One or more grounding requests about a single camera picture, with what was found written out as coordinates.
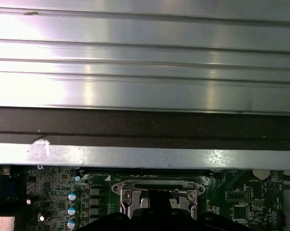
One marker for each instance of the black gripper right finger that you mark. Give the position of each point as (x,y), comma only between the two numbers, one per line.
(167,216)

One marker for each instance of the CPU socket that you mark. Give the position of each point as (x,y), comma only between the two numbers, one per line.
(126,194)

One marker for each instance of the silver coin battery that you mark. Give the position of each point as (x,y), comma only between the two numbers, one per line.
(261,173)

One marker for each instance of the black PC case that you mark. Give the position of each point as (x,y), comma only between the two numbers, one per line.
(144,125)

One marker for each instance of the green motherboard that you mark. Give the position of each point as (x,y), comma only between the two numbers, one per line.
(217,190)

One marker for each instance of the metal socket cover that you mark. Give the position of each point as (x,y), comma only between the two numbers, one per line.
(136,203)

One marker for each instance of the silver rear port block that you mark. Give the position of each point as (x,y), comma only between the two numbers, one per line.
(3,223)

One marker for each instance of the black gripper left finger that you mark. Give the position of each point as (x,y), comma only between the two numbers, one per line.
(155,216)

